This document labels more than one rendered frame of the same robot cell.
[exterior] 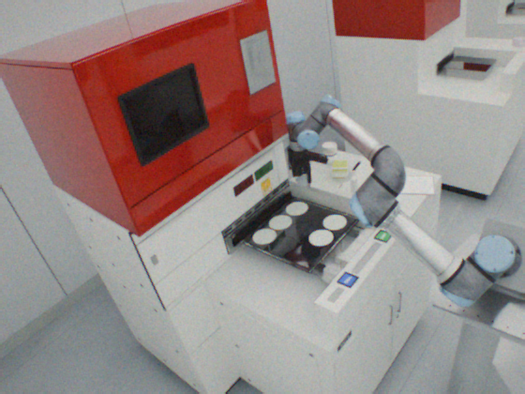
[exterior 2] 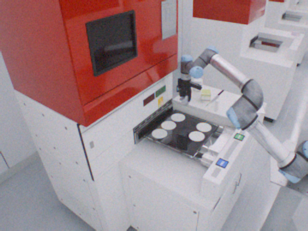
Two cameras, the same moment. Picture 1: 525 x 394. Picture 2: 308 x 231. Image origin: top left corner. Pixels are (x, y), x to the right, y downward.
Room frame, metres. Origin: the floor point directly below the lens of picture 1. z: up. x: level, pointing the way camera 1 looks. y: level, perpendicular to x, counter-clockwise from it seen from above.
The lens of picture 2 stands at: (0.15, 0.26, 1.88)
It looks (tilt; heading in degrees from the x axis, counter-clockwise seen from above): 34 degrees down; 350
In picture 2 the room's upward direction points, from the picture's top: 2 degrees counter-clockwise
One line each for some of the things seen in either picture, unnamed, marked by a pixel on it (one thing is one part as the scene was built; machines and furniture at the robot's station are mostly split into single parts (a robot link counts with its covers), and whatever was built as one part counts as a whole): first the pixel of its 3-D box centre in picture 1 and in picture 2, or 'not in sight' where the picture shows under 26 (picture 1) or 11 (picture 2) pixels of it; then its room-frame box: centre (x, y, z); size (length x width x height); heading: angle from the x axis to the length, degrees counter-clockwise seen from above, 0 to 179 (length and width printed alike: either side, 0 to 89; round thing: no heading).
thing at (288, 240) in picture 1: (300, 230); (182, 130); (1.37, -0.11, 0.90); 0.34 x 0.34 x 0.01; 44
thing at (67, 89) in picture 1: (146, 96); (89, 33); (1.63, 0.40, 1.52); 0.81 x 0.75 x 0.59; 134
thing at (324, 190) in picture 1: (365, 190); (219, 109); (1.57, -0.46, 0.89); 0.62 x 0.35 x 0.14; 44
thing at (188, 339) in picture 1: (207, 286); (110, 165); (1.65, 0.42, 0.41); 0.82 x 0.71 x 0.82; 134
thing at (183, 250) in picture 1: (225, 216); (136, 118); (1.40, 0.19, 1.02); 0.82 x 0.03 x 0.40; 134
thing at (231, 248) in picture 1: (261, 218); (155, 122); (1.51, 0.05, 0.89); 0.44 x 0.02 x 0.10; 134
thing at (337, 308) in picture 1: (367, 270); (229, 157); (1.06, -0.31, 0.89); 0.55 x 0.09 x 0.14; 134
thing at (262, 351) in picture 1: (337, 303); (197, 179); (1.35, -0.24, 0.41); 0.97 x 0.64 x 0.82; 134
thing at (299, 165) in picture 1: (299, 160); (184, 86); (1.53, -0.16, 1.14); 0.09 x 0.08 x 0.12; 95
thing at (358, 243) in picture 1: (356, 253); (219, 147); (1.19, -0.30, 0.87); 0.36 x 0.08 x 0.03; 134
